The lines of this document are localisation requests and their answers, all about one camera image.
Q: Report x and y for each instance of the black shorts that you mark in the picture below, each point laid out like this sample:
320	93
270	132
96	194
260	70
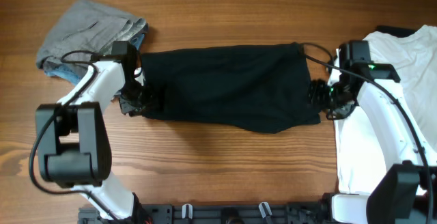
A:
256	88

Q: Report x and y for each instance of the folded blue denim jeans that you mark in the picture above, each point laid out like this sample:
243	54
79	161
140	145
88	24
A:
65	73

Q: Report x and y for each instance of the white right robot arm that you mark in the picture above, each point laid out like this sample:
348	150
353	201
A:
406	194

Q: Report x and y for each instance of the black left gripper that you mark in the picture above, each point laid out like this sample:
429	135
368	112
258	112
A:
125	106

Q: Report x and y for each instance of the folded grey garment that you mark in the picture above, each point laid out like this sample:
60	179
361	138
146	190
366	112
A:
87	25

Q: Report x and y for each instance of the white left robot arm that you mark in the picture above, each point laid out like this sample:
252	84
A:
72	152

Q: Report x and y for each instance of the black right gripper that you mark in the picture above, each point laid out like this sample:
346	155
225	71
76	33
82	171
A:
316	91

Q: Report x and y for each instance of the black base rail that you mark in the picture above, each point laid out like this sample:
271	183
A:
300	212

